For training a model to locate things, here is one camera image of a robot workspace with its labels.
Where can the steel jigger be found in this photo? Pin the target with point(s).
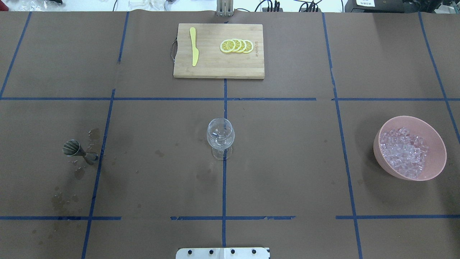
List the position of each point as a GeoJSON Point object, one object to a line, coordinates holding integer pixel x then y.
{"type": "Point", "coordinates": [73, 148]}

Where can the clear wine glass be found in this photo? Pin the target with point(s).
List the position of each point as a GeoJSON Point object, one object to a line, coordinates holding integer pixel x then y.
{"type": "Point", "coordinates": [220, 136]}

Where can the pile of clear ice cubes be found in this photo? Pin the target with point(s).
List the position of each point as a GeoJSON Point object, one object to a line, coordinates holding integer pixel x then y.
{"type": "Point", "coordinates": [404, 151]}

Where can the wooden cutting board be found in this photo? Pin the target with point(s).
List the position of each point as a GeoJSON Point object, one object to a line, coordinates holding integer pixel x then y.
{"type": "Point", "coordinates": [212, 62]}

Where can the lemon slice nearest knife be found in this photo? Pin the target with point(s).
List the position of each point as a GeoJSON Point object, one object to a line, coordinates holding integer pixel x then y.
{"type": "Point", "coordinates": [228, 46]}

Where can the lemon slice farthest from knife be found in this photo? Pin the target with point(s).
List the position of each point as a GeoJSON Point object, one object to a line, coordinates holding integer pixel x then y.
{"type": "Point", "coordinates": [249, 47]}

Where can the yellow plastic knife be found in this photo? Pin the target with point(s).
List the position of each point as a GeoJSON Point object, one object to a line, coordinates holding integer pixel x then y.
{"type": "Point", "coordinates": [194, 49]}

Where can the pink bowl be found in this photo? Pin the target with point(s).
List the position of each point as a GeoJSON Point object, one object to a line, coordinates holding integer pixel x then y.
{"type": "Point", "coordinates": [436, 158]}

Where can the black device box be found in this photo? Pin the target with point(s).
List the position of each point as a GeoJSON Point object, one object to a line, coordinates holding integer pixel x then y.
{"type": "Point", "coordinates": [374, 6]}

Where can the clear plastic bag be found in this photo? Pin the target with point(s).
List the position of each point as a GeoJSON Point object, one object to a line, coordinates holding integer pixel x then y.
{"type": "Point", "coordinates": [36, 5]}

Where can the aluminium frame post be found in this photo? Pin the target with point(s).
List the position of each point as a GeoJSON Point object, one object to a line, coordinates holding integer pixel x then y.
{"type": "Point", "coordinates": [225, 8]}

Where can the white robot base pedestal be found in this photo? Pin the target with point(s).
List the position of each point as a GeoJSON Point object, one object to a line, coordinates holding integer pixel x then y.
{"type": "Point", "coordinates": [224, 253]}

